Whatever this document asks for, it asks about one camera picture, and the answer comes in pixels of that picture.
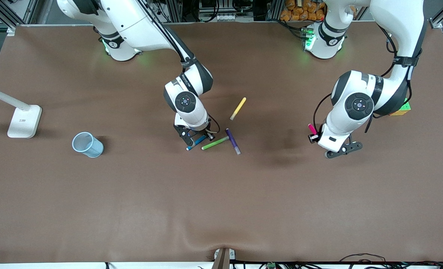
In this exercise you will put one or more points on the grey metal clamp bracket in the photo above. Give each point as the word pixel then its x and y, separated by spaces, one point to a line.
pixel 223 258

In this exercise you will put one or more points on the colourful puzzle cube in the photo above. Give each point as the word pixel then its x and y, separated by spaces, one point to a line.
pixel 406 108

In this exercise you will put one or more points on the yellow marker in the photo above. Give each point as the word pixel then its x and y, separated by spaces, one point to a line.
pixel 238 108

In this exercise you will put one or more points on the white desk lamp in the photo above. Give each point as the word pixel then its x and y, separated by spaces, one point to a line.
pixel 24 121

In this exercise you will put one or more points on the light blue plastic cup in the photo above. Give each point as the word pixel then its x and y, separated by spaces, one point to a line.
pixel 94 149

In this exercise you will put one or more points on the purple marker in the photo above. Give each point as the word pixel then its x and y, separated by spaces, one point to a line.
pixel 232 141

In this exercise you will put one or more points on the blue marker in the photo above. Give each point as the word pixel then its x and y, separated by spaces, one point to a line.
pixel 192 145

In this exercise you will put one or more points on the pink marker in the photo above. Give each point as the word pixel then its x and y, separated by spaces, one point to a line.
pixel 312 129

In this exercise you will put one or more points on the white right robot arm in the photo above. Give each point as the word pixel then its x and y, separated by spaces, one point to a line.
pixel 139 26

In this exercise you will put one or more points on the green marker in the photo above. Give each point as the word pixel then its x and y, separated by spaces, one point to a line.
pixel 214 143

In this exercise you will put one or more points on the green terminal block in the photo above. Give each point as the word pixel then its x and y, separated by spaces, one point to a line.
pixel 270 265

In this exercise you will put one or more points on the brown table cover mat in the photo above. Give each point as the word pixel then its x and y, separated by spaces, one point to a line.
pixel 221 205

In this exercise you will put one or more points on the orange snack packet pile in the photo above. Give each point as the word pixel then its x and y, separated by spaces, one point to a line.
pixel 300 11

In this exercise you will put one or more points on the white connector strip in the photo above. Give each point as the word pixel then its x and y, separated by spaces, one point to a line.
pixel 228 17

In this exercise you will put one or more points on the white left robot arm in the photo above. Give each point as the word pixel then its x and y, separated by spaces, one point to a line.
pixel 397 22

